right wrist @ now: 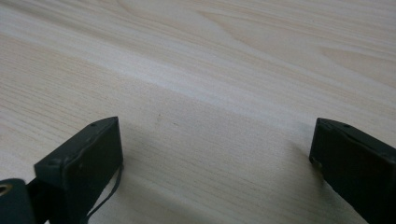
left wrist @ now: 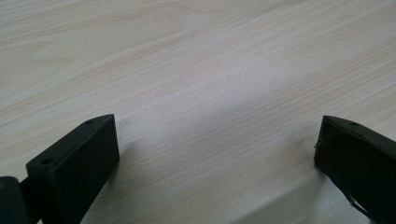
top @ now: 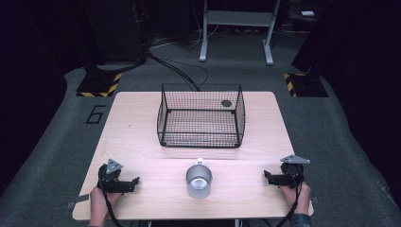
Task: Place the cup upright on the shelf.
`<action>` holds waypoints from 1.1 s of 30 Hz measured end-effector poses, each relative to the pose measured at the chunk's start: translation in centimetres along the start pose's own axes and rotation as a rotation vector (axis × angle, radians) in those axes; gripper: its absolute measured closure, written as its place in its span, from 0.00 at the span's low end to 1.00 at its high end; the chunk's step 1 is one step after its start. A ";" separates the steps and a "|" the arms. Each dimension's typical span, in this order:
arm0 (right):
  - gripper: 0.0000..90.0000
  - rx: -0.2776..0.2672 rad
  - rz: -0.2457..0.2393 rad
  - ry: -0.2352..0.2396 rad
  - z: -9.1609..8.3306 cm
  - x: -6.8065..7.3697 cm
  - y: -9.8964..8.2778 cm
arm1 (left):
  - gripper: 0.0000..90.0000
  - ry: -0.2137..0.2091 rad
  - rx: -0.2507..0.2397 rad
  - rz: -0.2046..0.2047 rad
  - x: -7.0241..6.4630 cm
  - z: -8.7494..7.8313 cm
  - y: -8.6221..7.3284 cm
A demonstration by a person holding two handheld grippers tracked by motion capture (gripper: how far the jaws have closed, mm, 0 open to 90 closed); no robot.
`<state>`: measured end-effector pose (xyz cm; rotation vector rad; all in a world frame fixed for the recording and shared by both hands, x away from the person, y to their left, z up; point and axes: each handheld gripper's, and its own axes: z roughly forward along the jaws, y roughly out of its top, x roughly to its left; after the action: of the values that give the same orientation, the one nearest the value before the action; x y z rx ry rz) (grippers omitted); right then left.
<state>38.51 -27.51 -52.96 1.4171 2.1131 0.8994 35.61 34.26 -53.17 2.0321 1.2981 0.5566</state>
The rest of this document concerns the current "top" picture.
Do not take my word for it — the black tape floor marking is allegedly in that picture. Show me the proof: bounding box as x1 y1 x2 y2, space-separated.
85 104 107 125

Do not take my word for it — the black stand base striped edge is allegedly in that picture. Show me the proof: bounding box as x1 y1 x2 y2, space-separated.
282 72 330 98
76 71 124 98

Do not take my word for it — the white metal desk frame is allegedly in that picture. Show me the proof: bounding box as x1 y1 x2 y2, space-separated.
199 0 282 67

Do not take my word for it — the white floor cable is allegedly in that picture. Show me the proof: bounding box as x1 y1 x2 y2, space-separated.
148 0 221 50

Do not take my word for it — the person's left hand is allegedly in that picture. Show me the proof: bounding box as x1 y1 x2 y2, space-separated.
90 184 123 219

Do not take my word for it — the black equipment cabinet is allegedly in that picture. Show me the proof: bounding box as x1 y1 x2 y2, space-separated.
78 0 149 76

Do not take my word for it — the person's right hand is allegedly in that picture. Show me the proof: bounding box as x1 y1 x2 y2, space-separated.
278 181 313 216

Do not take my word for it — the silver metal cup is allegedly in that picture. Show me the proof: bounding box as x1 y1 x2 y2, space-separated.
184 157 214 201

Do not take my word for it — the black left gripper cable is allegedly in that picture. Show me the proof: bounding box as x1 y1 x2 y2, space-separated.
99 176 125 227

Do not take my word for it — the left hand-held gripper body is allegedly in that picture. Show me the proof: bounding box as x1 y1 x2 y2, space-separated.
96 158 134 194

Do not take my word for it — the black wire mesh basket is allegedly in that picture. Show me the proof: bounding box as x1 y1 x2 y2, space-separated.
156 82 247 149

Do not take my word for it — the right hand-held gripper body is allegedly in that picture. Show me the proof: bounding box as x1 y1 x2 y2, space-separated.
272 154 311 189

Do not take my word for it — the black floor cable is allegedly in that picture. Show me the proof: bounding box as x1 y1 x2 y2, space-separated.
147 51 210 93

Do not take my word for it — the grey tape strip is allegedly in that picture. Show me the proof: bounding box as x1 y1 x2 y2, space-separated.
66 193 91 210

